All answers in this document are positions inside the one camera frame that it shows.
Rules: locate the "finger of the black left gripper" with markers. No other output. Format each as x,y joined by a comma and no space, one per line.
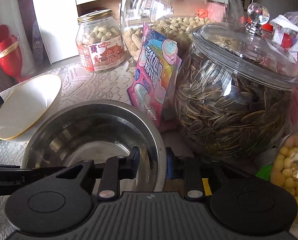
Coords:
13,177

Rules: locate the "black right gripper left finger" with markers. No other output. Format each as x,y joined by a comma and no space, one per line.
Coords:
114,170

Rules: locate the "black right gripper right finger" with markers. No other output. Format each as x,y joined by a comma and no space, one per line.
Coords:
188,176

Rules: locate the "stainless steel bowl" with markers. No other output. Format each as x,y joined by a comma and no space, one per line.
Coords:
97,130

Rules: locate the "white gold-rimmed ceramic bowl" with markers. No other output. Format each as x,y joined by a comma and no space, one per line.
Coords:
29,106

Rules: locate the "pink candy bag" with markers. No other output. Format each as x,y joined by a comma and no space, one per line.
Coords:
155,75

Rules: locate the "yellow candy ball container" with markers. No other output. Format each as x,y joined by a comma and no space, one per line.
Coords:
283,171

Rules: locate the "glass sunflower seed jar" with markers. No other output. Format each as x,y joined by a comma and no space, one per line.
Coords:
234,89

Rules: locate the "peanut jar with red label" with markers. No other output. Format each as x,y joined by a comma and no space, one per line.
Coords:
99,41

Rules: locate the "large clear peanut jar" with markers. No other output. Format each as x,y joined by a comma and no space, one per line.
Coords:
173,18

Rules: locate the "white TV cabinet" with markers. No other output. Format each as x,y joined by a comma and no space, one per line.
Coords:
57,20

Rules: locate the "red pedestal trash bin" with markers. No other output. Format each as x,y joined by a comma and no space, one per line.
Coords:
11,60

